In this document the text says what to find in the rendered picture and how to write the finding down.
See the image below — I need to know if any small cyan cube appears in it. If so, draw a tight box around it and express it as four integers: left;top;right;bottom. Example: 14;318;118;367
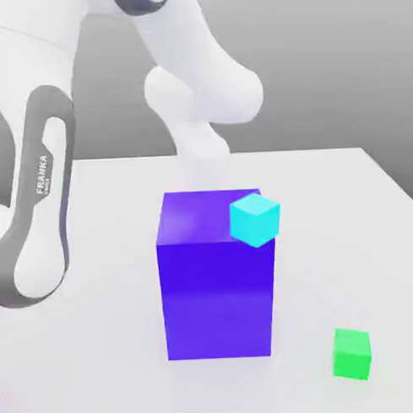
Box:
228;191;284;250

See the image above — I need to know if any small green cube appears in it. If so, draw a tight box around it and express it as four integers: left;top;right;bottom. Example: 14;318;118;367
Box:
330;326;374;383

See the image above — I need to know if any large blue box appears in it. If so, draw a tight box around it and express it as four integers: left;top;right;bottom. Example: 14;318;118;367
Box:
153;187;281;362

